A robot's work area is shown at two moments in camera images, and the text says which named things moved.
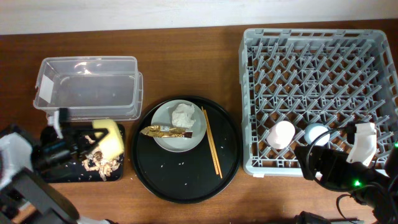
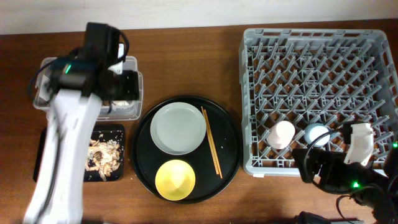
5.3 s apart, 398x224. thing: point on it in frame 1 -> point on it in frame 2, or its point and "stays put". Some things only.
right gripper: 335,159 stays put
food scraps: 96,162 stays put
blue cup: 313,130 stays put
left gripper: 71,136 -> 132,90
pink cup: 280,135 stays put
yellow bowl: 112,145 -> 175,180
